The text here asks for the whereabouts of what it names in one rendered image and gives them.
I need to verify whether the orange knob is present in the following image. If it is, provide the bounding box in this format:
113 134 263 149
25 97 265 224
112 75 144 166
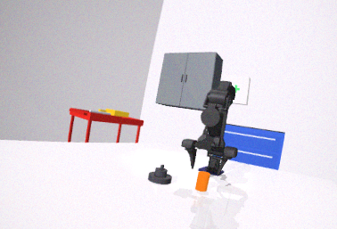
195 172 210 192

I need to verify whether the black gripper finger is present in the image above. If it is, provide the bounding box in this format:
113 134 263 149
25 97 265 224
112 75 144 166
185 149 197 169
217 155 231 175

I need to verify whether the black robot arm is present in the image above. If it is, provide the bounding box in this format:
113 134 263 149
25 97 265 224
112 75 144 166
197 80 236 172

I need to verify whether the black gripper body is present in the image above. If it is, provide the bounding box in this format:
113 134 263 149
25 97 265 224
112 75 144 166
181 127 238 158

